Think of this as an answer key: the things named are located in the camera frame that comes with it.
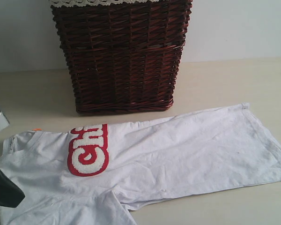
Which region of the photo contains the white t-shirt with red print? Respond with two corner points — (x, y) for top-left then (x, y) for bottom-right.
(0, 104), (281, 225)

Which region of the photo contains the cream lace basket liner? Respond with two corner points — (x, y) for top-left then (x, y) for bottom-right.
(49, 0), (159, 8)

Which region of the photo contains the dark brown wicker basket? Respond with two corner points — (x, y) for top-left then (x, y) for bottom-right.
(51, 0), (192, 114)

